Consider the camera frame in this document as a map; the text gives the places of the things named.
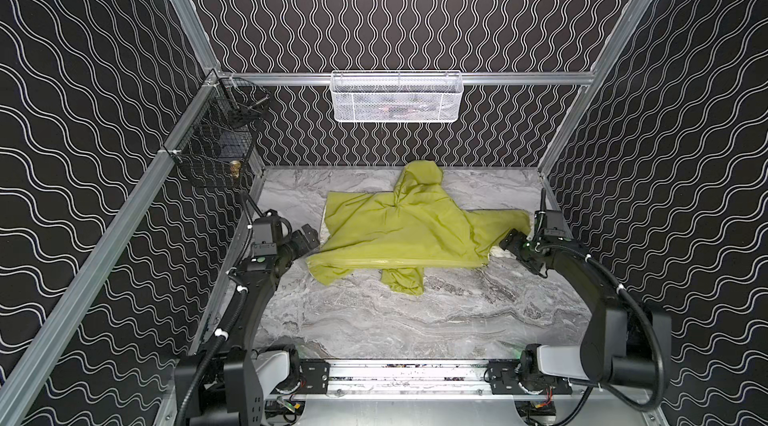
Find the black wire basket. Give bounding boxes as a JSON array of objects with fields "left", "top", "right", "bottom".
[{"left": 171, "top": 79, "right": 272, "bottom": 191}]

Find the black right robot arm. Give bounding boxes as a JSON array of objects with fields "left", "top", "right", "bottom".
[{"left": 499, "top": 209, "right": 671, "bottom": 413}]

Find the white wire mesh basket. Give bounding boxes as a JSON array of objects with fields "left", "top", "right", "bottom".
[{"left": 329, "top": 70, "right": 464, "bottom": 123}]

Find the lime green printed jacket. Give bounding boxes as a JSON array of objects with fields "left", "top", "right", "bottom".
[{"left": 307, "top": 161, "right": 531, "bottom": 295}]

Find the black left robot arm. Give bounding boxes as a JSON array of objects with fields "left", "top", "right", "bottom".
[{"left": 173, "top": 210, "right": 319, "bottom": 425}]

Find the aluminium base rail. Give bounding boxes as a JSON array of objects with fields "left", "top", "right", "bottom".
[{"left": 289, "top": 359, "right": 572, "bottom": 400}]

